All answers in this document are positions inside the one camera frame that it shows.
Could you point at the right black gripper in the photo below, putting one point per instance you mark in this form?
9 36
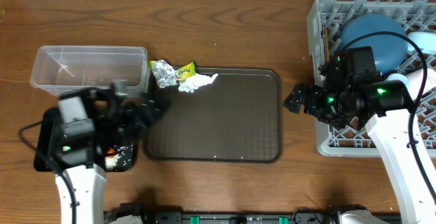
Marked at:
314 92

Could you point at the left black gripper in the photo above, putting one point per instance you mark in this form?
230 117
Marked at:
148 109

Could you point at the foil snack wrapper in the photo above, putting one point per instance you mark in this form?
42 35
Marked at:
166 75

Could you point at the wooden chopstick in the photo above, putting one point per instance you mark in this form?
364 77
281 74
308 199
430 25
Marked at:
326 37

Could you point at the white tissue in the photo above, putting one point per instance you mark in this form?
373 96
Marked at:
195 82

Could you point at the pile of white rice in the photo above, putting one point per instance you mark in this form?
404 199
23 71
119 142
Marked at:
122 161

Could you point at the dark blue plate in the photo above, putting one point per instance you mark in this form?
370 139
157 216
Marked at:
388 51

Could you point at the light blue saucer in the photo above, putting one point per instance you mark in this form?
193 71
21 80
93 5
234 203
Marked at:
424 40

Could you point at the light blue cup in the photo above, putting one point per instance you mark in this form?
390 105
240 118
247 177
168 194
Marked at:
399 77

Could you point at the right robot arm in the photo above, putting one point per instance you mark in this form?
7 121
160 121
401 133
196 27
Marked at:
387 112

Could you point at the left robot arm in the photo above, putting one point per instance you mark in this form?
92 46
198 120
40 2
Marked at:
79 164

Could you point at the grey dishwasher rack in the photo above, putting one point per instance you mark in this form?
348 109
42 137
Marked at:
412 15

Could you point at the black plastic tray bin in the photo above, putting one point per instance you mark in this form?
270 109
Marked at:
49 118

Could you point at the dark brown serving tray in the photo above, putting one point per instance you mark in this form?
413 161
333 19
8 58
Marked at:
237 118

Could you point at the clear plastic bin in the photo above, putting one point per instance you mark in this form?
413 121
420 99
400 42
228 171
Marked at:
61 69

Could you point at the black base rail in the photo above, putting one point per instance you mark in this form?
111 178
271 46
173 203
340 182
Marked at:
136 213

